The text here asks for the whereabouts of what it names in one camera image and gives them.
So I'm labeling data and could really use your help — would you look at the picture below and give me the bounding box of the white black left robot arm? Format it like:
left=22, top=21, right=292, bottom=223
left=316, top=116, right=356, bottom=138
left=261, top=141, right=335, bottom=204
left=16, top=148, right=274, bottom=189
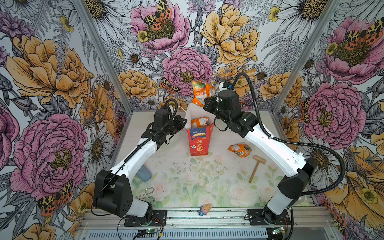
left=91, top=107, right=187, bottom=222

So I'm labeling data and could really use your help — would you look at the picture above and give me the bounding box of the orange snack bag top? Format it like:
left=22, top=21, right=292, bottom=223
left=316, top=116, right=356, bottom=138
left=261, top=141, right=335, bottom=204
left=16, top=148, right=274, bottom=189
left=191, top=117, right=209, bottom=129

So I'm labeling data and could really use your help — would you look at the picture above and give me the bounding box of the metal paper clip upper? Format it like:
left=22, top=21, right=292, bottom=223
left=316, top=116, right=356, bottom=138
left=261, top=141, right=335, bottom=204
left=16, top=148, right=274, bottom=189
left=136, top=187, right=155, bottom=199

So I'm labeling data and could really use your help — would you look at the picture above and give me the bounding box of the wooden mallet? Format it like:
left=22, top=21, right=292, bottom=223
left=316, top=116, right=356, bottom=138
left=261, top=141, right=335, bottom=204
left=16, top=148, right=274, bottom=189
left=249, top=155, right=266, bottom=183

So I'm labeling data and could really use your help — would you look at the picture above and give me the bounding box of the blue grey oval sponge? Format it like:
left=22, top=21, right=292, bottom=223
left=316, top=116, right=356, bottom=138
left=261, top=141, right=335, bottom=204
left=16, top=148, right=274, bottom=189
left=137, top=165, right=152, bottom=182

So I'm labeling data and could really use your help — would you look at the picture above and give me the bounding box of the red paper gift bag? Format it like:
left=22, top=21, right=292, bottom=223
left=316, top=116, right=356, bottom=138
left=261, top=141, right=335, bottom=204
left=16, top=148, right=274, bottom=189
left=185, top=104, right=215, bottom=156

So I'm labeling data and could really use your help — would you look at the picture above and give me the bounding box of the small wrapped candy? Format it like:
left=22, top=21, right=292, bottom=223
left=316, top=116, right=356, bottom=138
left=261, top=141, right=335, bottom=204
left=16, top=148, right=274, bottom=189
left=198, top=204, right=212, bottom=217

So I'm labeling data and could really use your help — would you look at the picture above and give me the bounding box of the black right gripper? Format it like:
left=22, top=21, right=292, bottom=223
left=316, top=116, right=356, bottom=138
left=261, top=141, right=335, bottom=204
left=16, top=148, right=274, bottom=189
left=203, top=95, right=232, bottom=125

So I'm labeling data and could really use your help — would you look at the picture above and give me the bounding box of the black corrugated right cable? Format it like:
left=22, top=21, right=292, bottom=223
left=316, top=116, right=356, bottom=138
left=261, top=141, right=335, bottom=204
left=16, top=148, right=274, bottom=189
left=230, top=71, right=346, bottom=197

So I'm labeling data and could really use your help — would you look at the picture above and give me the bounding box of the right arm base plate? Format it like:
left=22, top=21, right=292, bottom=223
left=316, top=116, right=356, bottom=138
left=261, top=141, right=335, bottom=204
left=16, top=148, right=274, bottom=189
left=247, top=208, right=291, bottom=226

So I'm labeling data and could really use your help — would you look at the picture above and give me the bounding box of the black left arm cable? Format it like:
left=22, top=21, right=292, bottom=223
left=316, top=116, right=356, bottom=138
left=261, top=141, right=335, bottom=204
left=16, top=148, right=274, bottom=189
left=90, top=98, right=179, bottom=217

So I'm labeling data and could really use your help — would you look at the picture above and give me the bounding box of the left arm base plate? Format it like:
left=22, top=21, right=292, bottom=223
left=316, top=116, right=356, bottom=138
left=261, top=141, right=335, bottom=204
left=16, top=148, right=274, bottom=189
left=124, top=210, right=168, bottom=227

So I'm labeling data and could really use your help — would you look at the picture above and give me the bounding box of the aluminium front rail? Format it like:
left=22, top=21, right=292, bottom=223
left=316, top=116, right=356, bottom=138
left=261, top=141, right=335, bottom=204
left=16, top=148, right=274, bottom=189
left=79, top=206, right=335, bottom=230

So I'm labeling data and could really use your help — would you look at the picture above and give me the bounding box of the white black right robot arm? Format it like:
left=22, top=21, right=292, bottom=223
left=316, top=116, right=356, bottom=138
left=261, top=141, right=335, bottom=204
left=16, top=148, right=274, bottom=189
left=204, top=90, right=316, bottom=225

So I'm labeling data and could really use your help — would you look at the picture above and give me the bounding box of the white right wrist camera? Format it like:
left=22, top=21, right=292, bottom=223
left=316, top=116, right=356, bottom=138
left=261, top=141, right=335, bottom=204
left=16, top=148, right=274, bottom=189
left=218, top=81, right=233, bottom=92

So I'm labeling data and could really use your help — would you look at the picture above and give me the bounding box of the orange snack bag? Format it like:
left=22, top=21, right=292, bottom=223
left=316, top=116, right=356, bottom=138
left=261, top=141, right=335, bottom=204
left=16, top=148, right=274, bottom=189
left=228, top=143, right=252, bottom=158
left=192, top=81, right=216, bottom=107
left=191, top=117, right=209, bottom=129

